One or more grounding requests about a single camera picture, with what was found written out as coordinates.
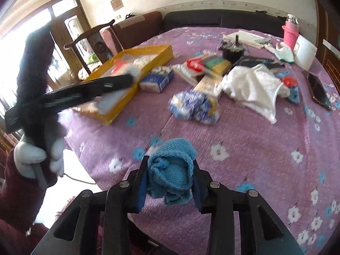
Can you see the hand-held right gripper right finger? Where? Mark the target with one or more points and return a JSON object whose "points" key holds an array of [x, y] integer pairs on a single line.
{"points": [[198, 191]]}

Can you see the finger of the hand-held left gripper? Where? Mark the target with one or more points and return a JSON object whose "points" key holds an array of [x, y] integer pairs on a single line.
{"points": [[114, 83]]}

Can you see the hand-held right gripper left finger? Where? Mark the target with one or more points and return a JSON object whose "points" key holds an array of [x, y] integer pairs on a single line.
{"points": [[140, 188]]}

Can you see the white cloth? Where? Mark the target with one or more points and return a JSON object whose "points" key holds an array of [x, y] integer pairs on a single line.
{"points": [[131, 71], [249, 85]]}

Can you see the blue knitted cloth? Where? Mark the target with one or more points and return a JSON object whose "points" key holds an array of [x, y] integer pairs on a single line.
{"points": [[170, 170], [293, 94]]}

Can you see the blue and white tissue pack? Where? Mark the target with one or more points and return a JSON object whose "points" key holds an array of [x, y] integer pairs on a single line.
{"points": [[156, 81]]}

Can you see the yellow box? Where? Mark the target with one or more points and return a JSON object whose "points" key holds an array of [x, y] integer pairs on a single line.
{"points": [[159, 55]]}

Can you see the bag of blue knitwear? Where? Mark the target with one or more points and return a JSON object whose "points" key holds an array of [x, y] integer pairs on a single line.
{"points": [[194, 106]]}

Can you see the red and blue plastic packet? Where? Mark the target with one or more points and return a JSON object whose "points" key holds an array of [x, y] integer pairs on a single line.
{"points": [[195, 65]]}

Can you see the pack of coloured sponges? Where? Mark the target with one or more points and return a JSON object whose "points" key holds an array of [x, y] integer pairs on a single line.
{"points": [[219, 65]]}

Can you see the person's left forearm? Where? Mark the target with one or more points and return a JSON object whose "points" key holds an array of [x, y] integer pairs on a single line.
{"points": [[16, 199]]}

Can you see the person's left hand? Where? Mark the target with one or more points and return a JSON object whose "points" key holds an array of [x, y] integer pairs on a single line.
{"points": [[26, 154]]}

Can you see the red mesh scrubber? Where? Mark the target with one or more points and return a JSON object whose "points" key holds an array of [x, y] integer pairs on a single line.
{"points": [[119, 66], [287, 81]]}

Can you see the white patterned tissue pack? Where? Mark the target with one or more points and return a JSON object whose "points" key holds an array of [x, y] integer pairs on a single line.
{"points": [[143, 62]]}

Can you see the pink chair cushion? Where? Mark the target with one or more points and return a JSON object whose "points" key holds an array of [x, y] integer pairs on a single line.
{"points": [[109, 41]]}

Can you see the wooden chair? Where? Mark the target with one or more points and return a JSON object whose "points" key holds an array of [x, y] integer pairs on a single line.
{"points": [[79, 41]]}

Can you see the wooden glass door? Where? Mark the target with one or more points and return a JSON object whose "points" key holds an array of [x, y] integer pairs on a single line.
{"points": [[59, 34]]}

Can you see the brown sofa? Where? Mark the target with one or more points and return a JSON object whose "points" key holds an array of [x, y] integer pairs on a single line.
{"points": [[138, 29]]}

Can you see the purple floral tablecloth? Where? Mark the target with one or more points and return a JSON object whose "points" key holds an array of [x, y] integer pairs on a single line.
{"points": [[239, 143]]}

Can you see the clear pack of white pads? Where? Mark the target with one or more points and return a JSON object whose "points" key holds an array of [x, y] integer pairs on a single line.
{"points": [[184, 73]]}

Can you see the beige printed packet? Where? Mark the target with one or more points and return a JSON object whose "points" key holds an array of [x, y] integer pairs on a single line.
{"points": [[208, 85]]}

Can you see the black sofa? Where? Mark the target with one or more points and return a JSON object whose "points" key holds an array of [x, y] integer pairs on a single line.
{"points": [[212, 18]]}

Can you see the black pot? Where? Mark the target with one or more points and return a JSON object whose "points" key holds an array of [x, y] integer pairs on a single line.
{"points": [[233, 54]]}

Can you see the white notebook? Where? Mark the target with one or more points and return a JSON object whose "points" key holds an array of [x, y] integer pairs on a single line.
{"points": [[249, 38]]}

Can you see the white work glove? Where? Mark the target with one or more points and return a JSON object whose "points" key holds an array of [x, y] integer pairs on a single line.
{"points": [[285, 55], [271, 48]]}

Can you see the white plastic tub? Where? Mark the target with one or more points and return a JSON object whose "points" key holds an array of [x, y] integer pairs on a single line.
{"points": [[304, 51]]}

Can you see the bottle in pink knitted sleeve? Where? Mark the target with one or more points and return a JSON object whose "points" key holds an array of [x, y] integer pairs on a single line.
{"points": [[290, 35]]}

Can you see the wooden cabinet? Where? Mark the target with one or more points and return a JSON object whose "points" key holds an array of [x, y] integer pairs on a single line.
{"points": [[329, 45]]}

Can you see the small wall plaque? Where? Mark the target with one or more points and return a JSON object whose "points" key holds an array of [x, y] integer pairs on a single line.
{"points": [[117, 4]]}

